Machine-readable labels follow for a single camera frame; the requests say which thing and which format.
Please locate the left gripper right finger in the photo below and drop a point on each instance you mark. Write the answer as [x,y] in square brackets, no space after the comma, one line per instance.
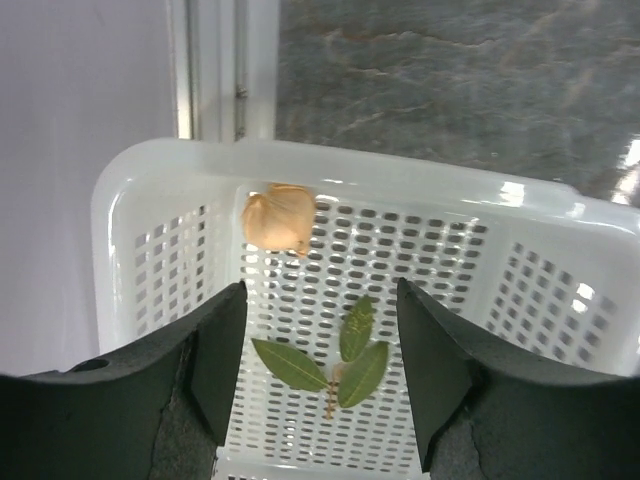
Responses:
[484,408]

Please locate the aluminium frame post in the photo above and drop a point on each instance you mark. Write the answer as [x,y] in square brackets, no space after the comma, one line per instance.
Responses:
[224,57]

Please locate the green leaf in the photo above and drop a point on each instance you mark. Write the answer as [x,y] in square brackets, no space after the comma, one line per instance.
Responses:
[348,373]

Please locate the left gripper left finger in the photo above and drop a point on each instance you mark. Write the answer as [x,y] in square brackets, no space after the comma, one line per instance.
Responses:
[157,408]

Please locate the white plastic basket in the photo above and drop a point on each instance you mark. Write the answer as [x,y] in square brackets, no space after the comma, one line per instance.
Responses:
[533,262]

